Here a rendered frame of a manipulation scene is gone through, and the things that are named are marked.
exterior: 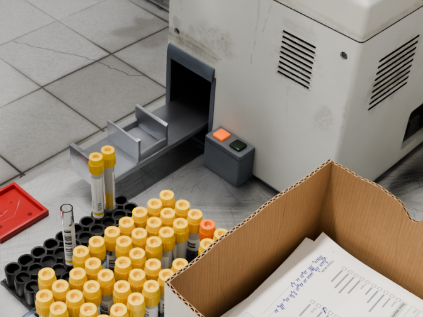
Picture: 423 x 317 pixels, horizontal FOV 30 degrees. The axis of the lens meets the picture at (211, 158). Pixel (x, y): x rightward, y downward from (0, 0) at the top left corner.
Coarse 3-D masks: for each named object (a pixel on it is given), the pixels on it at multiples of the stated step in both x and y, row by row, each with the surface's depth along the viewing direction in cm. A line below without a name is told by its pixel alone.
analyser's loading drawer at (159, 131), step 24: (192, 96) 106; (144, 120) 99; (168, 120) 102; (192, 120) 102; (72, 144) 94; (96, 144) 98; (120, 144) 97; (144, 144) 98; (168, 144) 98; (72, 168) 96; (120, 168) 94
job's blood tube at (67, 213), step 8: (64, 208) 80; (72, 208) 80; (64, 216) 80; (72, 216) 80; (64, 224) 80; (72, 224) 81; (64, 232) 81; (72, 232) 81; (64, 240) 82; (72, 240) 82; (64, 248) 83; (72, 248) 83; (64, 256) 84; (72, 256) 84; (72, 264) 84
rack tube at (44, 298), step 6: (36, 294) 70; (42, 294) 70; (48, 294) 70; (36, 300) 70; (42, 300) 69; (48, 300) 69; (36, 306) 70; (42, 306) 69; (48, 306) 70; (42, 312) 70; (48, 312) 70
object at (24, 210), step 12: (0, 192) 95; (12, 192) 96; (24, 192) 95; (0, 204) 94; (12, 204) 94; (24, 204) 94; (36, 204) 94; (0, 216) 92; (12, 216) 93; (24, 216) 93; (36, 216) 92; (0, 228) 91; (12, 228) 90; (24, 228) 91; (0, 240) 89
